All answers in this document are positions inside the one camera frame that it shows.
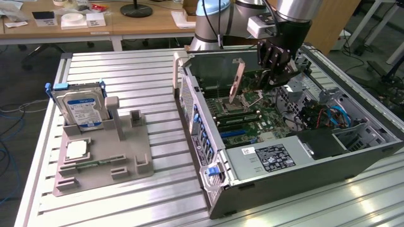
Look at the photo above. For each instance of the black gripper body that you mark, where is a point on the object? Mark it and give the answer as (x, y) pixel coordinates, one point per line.
(290, 40)

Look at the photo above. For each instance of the graphics card with metal bracket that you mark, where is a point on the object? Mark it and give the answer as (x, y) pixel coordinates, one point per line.
(238, 80)

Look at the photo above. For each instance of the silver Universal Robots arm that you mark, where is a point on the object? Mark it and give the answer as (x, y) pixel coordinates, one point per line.
(215, 26)

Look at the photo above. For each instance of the metal socket cover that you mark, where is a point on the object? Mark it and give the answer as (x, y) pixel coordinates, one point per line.
(254, 95)

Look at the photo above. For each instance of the metal disk bay cage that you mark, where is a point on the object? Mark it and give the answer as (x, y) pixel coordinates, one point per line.
(298, 101)

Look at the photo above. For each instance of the CPU socket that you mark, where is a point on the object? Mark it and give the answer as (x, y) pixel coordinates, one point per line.
(235, 107)

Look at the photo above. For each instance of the wooden cabinet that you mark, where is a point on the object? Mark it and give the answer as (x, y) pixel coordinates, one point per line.
(335, 23)

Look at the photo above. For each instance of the green motherboard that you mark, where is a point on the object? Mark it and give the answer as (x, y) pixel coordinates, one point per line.
(252, 118)

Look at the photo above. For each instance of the installed RAM sticks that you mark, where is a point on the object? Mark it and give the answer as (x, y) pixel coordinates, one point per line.
(236, 119)

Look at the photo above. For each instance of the open black PC case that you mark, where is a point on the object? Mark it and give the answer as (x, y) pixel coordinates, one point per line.
(284, 132)

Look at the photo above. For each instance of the blue expansion slot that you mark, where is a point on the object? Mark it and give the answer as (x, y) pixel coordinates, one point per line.
(234, 134)

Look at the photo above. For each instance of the grey power supply unit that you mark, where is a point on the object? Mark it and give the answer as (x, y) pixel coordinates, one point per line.
(271, 157)

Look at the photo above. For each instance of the blue case latch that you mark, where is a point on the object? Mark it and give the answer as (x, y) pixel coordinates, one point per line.
(212, 171)

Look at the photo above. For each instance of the wooden desk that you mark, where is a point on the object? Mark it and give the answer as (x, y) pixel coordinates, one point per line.
(142, 24)

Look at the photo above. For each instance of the black round lamp base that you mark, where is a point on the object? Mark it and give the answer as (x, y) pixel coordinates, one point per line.
(136, 10)

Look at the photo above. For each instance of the plain white box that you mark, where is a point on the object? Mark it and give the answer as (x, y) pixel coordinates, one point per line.
(95, 20)

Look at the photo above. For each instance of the grey parts rack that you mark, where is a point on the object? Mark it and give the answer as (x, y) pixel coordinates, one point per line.
(104, 151)

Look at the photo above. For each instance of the hard disk in blue caddy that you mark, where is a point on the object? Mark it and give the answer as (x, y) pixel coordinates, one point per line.
(80, 111)

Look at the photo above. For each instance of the red small item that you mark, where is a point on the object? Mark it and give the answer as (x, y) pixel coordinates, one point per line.
(98, 7)

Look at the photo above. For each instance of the green RAM stick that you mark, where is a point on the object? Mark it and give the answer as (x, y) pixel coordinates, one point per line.
(95, 163)

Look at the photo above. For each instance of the white tape roll on box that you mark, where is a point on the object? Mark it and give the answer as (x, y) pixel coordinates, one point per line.
(74, 20)

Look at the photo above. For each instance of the silver CPU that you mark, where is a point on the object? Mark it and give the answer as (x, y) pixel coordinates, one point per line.
(75, 149)

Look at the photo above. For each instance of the white box with black top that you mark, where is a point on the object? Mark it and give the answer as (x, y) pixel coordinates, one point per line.
(44, 18)

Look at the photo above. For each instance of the white paper label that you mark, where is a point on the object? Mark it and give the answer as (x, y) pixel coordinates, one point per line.
(15, 24)

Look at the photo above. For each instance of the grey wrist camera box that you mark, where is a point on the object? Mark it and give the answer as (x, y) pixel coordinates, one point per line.
(260, 26)

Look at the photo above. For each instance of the white desk frame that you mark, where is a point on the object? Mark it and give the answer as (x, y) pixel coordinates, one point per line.
(370, 23)

